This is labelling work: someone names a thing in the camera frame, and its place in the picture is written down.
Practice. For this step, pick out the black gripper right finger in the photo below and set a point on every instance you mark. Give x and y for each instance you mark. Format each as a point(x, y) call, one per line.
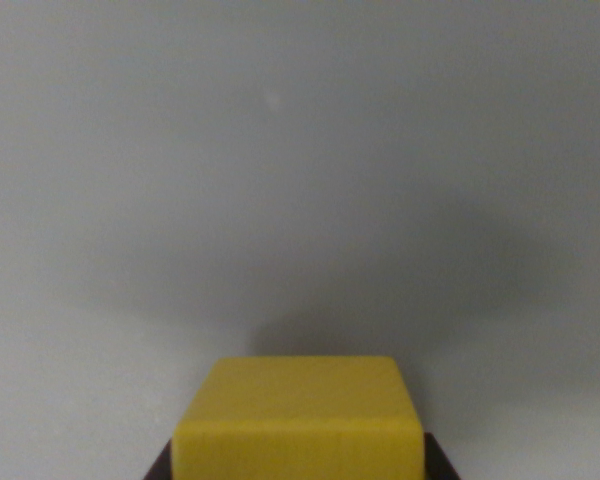
point(437, 462)

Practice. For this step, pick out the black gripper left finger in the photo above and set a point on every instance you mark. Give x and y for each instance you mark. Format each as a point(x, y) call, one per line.
point(161, 465)

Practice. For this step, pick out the yellow cube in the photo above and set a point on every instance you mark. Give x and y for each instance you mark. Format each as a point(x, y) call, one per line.
point(298, 420)

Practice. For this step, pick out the grey plastic bin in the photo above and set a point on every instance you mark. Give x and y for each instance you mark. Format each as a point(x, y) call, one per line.
point(300, 175)

